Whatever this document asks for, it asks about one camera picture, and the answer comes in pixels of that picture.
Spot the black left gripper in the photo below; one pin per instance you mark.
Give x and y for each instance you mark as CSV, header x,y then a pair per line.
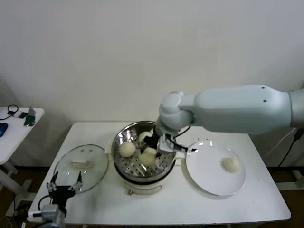
x,y
62,192

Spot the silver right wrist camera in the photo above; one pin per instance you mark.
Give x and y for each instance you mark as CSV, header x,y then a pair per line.
x,y
166,147

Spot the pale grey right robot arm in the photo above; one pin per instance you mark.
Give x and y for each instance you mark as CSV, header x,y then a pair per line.
x,y
237,109

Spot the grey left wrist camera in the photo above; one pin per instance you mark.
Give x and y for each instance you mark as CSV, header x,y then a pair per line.
x,y
50,213

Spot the white side table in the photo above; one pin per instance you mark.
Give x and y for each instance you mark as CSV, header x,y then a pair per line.
x,y
14,142

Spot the blue object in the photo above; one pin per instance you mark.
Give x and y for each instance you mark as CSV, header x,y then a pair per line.
x,y
2,130

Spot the small dark device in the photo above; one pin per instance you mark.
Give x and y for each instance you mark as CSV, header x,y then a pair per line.
x,y
23,115

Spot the round glass pot lid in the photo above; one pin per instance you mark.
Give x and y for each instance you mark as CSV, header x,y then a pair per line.
x,y
79,164

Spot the small white adapter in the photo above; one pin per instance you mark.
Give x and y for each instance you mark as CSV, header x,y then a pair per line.
x,y
16,115

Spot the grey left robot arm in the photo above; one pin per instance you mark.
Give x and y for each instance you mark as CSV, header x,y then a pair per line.
x,y
61,222

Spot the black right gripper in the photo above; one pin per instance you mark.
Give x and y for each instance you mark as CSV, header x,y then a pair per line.
x,y
152,141

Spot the white steamed baozi bun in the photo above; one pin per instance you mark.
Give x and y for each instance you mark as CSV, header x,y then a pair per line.
x,y
127,149
232,164
143,136
147,159

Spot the stainless steel steamer basket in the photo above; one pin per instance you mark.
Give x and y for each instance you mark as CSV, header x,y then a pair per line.
x,y
133,166

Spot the white stand foot frame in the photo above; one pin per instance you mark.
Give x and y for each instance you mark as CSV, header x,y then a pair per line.
x,y
292,185

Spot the large white round plate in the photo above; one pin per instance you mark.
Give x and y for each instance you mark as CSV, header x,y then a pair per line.
x,y
209,171

